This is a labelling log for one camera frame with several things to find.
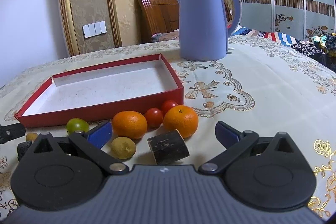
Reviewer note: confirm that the red shallow cardboard box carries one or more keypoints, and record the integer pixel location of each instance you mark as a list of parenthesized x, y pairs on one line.
[(99, 92)]

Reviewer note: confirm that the dark sugarcane piece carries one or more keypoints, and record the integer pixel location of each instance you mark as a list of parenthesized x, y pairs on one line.
[(22, 148), (168, 148)]

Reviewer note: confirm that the floral cream tablecloth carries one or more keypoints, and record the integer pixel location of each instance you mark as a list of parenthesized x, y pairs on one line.
[(260, 85)]

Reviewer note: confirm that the green round fruit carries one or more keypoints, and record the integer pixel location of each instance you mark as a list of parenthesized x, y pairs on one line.
[(77, 124)]

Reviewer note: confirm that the colourful striped bedding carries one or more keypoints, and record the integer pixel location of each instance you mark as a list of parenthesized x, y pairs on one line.
[(316, 50)]

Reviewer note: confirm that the blue electric kettle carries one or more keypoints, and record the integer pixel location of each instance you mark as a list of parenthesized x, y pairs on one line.
[(203, 30)]

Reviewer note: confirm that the gold wall panel frame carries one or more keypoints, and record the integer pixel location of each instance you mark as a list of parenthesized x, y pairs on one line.
[(86, 1)]

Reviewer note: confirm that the wooden bed headboard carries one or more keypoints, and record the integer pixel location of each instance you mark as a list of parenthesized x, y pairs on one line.
[(157, 16)]

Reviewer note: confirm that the red cherry tomato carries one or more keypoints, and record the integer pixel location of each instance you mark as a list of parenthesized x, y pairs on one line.
[(167, 105), (154, 117)]

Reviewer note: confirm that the red cherry tomato back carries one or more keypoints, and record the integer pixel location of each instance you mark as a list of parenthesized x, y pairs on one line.
[(167, 105)]

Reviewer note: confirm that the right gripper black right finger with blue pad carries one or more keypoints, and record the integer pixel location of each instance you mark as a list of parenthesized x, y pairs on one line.
[(236, 143)]

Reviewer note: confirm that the red cherry tomato front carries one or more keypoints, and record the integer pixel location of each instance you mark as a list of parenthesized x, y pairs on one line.
[(154, 117)]

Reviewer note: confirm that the yellow-green small fruit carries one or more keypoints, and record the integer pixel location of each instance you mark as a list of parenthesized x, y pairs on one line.
[(31, 136), (122, 148)]

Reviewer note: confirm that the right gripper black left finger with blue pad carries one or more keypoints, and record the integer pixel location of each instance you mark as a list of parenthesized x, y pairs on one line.
[(90, 144)]

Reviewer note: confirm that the white wall switch panel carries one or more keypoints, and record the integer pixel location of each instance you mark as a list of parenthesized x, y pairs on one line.
[(94, 29)]

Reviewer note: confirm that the orange mandarin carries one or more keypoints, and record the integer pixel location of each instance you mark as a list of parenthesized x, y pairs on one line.
[(183, 119), (130, 124)]

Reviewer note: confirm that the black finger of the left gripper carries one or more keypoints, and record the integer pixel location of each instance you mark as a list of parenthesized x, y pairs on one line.
[(11, 132)]

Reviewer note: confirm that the patterned pillow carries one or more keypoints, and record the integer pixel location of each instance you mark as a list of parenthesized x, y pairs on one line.
[(160, 37)]

